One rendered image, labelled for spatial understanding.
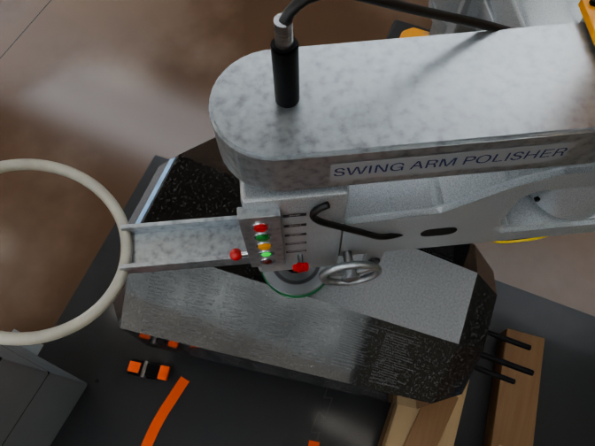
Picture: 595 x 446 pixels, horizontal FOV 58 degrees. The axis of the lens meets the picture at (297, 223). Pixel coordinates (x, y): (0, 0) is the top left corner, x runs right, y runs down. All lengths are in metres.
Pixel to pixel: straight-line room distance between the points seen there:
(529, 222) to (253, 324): 0.88
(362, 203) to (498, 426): 1.49
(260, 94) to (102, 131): 2.24
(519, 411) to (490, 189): 1.48
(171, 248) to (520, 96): 0.94
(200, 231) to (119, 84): 1.88
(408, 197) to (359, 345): 0.68
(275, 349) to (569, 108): 1.17
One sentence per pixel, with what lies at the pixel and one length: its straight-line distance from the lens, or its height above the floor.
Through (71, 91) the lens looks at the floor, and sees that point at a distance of 3.31.
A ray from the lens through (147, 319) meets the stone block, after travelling 1.91.
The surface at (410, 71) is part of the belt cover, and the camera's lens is 0.95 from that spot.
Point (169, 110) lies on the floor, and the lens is 3.06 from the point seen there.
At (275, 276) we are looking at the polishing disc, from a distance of 1.62.
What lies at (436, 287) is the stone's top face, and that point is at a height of 0.84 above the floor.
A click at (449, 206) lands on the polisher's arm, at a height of 1.42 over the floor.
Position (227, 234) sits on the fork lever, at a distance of 1.47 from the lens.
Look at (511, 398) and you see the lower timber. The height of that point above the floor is 0.13.
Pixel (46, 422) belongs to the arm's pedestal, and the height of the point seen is 0.18.
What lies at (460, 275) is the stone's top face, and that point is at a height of 0.84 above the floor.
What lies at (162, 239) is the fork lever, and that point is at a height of 1.10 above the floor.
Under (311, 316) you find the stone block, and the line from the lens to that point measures 1.69.
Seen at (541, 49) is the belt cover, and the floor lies 1.71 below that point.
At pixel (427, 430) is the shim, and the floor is 0.26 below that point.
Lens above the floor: 2.44
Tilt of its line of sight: 67 degrees down
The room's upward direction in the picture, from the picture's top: 2 degrees counter-clockwise
